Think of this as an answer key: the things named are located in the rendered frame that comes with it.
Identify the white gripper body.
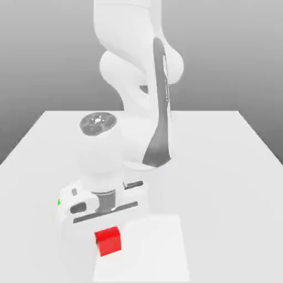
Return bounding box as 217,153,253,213
60,198,148,243

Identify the small red cube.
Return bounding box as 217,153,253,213
94,226,122,258

